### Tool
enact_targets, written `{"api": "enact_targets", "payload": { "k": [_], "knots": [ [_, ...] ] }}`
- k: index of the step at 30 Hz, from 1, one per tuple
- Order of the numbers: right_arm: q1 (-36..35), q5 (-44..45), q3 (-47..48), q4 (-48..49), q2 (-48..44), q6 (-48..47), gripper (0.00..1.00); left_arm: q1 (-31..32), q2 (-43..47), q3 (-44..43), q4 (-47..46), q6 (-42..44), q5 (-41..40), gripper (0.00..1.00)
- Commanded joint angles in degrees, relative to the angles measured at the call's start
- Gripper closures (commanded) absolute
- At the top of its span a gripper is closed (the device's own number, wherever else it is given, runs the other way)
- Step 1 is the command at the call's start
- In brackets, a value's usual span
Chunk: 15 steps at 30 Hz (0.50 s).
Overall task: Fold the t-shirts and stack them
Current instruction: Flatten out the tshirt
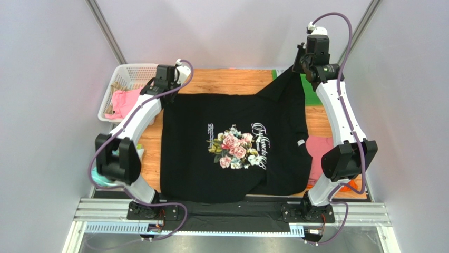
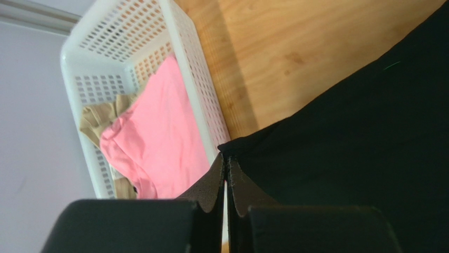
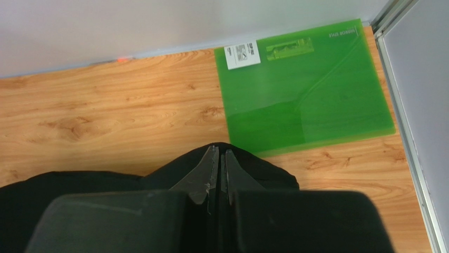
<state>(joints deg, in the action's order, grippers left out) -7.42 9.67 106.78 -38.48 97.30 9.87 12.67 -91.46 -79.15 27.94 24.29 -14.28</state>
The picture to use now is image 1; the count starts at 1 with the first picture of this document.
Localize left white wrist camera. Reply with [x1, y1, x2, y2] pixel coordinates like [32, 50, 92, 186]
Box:
[175, 59, 194, 87]

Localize green cutting mat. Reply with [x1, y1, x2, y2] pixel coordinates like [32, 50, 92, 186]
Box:
[271, 69, 322, 106]

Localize folded orange t shirt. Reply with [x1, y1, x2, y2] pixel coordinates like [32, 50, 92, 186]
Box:
[340, 175, 363, 194]

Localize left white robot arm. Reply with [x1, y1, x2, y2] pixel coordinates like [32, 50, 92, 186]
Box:
[88, 59, 193, 207]

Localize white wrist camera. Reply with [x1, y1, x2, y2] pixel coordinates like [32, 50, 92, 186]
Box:
[307, 22, 328, 36]
[175, 59, 194, 87]

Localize green snack bowl package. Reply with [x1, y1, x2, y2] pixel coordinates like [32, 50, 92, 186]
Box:
[90, 143, 145, 188]

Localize light pink shirt in basket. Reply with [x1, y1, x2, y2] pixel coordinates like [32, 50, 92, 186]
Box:
[105, 88, 142, 120]

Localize folded pink t shirt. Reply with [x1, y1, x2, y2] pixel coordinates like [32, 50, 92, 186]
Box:
[306, 135, 334, 187]

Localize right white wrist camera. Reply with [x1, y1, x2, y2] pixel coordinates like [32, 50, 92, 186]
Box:
[307, 22, 328, 36]

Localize white plastic basket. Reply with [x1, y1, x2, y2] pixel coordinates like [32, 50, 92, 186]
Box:
[97, 63, 158, 123]

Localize beige cloth in basket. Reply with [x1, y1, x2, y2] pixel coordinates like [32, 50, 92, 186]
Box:
[105, 82, 129, 114]

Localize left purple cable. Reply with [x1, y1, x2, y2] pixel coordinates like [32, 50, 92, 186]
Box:
[86, 59, 195, 232]

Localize black floral t shirt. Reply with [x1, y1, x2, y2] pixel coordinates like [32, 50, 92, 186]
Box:
[160, 69, 312, 203]

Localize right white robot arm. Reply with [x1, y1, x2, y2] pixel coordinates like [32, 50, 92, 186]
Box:
[292, 34, 378, 207]

